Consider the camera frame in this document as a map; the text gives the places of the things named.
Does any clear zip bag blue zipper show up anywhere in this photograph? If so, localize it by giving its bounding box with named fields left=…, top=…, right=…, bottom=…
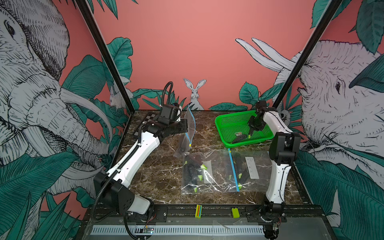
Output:
left=227, top=150, right=272, bottom=193

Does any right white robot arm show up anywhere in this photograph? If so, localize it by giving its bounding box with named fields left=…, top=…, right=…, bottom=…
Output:
left=248, top=101, right=301, bottom=215

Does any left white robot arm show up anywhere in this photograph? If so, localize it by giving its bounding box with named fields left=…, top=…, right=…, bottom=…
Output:
left=92, top=104, right=188, bottom=220

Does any eggplant in basket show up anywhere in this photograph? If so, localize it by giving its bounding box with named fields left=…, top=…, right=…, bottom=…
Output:
left=232, top=135, right=251, bottom=144

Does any black white checkerboard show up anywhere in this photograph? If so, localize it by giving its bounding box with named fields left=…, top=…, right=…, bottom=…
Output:
left=133, top=112, right=158, bottom=139

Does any green plastic basket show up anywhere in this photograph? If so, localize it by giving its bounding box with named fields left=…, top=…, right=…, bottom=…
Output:
left=215, top=111, right=274, bottom=149

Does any green small block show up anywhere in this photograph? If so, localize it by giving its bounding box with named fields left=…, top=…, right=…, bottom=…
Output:
left=232, top=208, right=240, bottom=219

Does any striped colour block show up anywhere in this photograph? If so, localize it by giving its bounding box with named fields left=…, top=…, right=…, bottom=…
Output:
left=195, top=205, right=203, bottom=219

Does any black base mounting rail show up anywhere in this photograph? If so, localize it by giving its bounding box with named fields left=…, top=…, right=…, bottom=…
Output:
left=85, top=202, right=288, bottom=225

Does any left black corrugated cable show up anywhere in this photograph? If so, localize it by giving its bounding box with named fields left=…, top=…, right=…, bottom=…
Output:
left=89, top=80, right=174, bottom=223

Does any white perforated rail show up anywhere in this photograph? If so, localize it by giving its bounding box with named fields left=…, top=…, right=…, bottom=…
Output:
left=91, top=225, right=264, bottom=236

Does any right black frame post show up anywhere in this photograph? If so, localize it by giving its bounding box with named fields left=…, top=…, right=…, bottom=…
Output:
left=273, top=0, right=342, bottom=108

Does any black frame post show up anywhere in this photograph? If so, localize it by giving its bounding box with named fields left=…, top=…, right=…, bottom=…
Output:
left=75, top=0, right=135, bottom=114
left=273, top=0, right=342, bottom=108

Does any left black frame post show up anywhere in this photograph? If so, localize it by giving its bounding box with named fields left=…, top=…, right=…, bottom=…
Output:
left=75, top=0, right=135, bottom=114

